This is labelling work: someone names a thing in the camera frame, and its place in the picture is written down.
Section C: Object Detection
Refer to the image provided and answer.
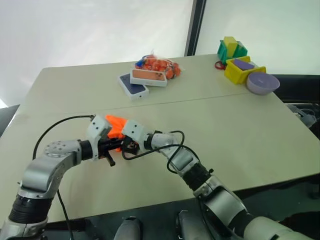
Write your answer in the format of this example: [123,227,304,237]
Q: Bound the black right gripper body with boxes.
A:
[124,135,140,151]

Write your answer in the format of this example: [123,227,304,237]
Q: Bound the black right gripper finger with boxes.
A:
[121,142,138,155]

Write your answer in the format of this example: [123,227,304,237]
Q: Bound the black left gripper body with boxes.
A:
[97,138,111,160]

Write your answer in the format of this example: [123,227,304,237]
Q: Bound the orange fabric pouch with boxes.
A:
[104,114,129,152]

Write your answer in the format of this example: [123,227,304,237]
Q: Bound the blue phone box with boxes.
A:
[117,72,150,102]

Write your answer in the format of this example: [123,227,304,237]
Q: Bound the orange phone box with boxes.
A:
[129,68,169,88]

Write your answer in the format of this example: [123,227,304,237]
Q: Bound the dark rounded grey shape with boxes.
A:
[114,215,144,240]

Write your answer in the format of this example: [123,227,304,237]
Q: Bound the plastic bag of orange items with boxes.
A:
[134,50,186,80]

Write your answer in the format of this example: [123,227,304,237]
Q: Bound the dark grey side furniture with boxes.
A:
[0,104,21,139]

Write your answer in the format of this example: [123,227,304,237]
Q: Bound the yellow plastic bin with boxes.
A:
[223,55,267,86]

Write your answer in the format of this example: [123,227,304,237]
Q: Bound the purple card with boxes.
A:
[232,58,256,72]

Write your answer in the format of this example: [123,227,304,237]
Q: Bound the yellow block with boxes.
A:
[222,36,240,58]

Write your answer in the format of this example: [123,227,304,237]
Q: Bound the purple bowl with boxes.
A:
[245,72,281,97]

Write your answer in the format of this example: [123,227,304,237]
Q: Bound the dark grey clutter pile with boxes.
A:
[284,101,320,141]

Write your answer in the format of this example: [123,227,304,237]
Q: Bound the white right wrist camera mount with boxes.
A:
[121,119,151,152]

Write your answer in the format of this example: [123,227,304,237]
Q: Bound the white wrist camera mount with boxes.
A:
[121,119,151,152]
[86,115,113,161]

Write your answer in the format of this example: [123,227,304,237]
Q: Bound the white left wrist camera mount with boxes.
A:
[86,115,113,161]

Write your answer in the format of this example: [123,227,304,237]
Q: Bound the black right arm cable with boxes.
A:
[121,129,214,236]

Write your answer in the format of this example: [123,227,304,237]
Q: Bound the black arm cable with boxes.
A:
[121,129,214,236]
[32,114,97,240]

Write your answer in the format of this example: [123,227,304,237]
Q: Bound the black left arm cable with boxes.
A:
[32,114,97,240]

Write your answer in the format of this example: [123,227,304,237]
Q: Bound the dark window frame post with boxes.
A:
[183,0,208,57]

